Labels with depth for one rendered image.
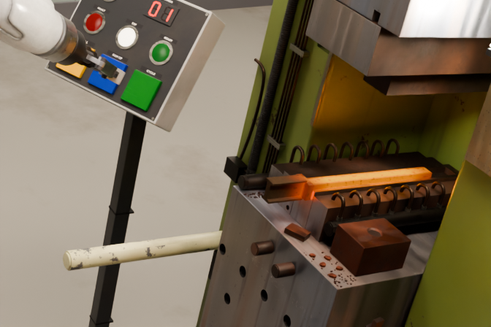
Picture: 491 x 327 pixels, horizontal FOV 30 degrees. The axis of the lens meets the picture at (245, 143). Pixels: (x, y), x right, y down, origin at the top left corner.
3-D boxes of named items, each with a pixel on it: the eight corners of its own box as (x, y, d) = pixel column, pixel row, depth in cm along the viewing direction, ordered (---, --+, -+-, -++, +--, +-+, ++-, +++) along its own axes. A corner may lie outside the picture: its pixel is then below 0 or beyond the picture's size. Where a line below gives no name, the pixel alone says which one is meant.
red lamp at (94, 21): (90, 34, 212) (93, 17, 210) (82, 27, 215) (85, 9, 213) (103, 34, 213) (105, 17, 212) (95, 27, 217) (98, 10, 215)
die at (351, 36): (366, 77, 165) (381, 27, 161) (305, 34, 179) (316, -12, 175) (522, 72, 188) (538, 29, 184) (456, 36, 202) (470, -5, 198)
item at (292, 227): (310, 236, 181) (311, 231, 180) (303, 242, 178) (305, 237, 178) (290, 227, 182) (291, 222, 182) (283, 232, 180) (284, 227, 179)
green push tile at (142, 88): (145, 111, 202) (160, 81, 202) (119, 98, 205) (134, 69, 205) (149, 113, 204) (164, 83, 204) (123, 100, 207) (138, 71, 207)
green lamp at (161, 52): (157, 66, 203) (161, 47, 201) (148, 58, 207) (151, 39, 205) (169, 66, 205) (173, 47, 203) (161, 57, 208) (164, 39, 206)
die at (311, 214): (318, 241, 180) (329, 204, 176) (264, 190, 194) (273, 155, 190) (468, 220, 203) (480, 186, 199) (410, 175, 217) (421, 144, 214)
